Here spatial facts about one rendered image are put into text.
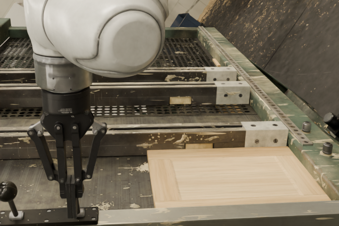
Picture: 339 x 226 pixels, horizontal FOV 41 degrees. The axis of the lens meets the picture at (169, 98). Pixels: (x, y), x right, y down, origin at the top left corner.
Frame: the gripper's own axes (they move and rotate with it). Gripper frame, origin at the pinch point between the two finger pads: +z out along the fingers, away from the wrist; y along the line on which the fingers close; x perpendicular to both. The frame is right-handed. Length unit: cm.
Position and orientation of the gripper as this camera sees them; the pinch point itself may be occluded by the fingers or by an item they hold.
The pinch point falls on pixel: (71, 196)
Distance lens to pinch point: 81.2
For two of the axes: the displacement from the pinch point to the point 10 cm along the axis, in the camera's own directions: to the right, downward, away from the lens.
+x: -1.2, -3.5, 9.3
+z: -0.3, 9.4, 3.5
